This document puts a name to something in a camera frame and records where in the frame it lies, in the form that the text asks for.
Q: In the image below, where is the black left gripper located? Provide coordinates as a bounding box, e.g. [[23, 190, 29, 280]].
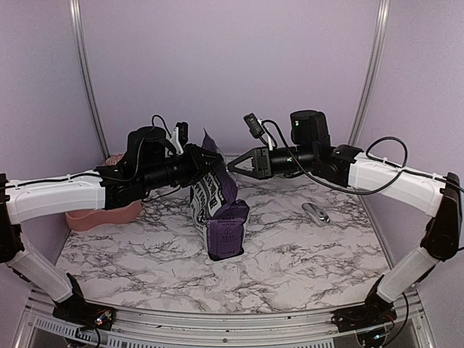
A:
[[140, 142, 224, 192]]

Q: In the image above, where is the purple puppy food bag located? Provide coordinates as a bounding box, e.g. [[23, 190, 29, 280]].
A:
[[188, 127, 250, 262]]

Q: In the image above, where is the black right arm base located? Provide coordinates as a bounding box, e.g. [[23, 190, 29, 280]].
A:
[[331, 304, 397, 333]]

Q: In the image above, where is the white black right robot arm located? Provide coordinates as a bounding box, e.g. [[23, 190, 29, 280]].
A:
[[228, 110, 463, 327]]

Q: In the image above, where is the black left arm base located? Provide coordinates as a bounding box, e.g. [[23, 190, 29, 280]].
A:
[[53, 304, 117, 331]]

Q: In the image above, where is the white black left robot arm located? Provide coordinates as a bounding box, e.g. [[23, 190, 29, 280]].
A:
[[1, 123, 223, 323]]

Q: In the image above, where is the silver metal food scoop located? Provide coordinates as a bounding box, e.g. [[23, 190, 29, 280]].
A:
[[302, 202, 345, 229]]

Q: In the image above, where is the pink double pet bowl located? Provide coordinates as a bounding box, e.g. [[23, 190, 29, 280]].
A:
[[65, 200, 142, 232]]

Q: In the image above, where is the red patterned ceramic bowl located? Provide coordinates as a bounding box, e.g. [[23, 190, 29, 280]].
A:
[[104, 154, 124, 166]]

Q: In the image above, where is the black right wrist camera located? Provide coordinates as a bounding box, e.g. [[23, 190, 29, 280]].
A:
[[244, 113, 265, 138]]

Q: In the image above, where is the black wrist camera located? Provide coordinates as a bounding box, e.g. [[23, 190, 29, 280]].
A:
[[244, 113, 265, 138], [174, 122, 189, 146]]

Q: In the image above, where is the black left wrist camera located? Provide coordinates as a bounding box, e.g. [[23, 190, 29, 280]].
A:
[[174, 122, 189, 146]]

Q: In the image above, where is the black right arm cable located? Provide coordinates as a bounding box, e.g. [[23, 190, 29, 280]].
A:
[[260, 120, 454, 196]]

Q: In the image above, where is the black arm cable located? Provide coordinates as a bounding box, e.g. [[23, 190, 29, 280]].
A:
[[136, 114, 175, 200], [260, 120, 454, 196]]

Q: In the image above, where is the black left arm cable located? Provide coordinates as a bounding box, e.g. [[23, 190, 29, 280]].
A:
[[136, 114, 175, 200]]

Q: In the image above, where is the left aluminium frame post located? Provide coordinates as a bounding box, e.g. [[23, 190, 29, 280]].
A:
[[68, 0, 109, 159]]

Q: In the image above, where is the aluminium frame post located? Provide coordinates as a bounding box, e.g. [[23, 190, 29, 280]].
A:
[[68, 0, 109, 159], [348, 0, 391, 145]]

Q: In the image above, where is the right aluminium frame post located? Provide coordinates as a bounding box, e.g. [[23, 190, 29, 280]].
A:
[[348, 0, 391, 145]]

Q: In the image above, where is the aluminium front rail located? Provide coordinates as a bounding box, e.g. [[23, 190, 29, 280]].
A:
[[13, 289, 436, 347]]

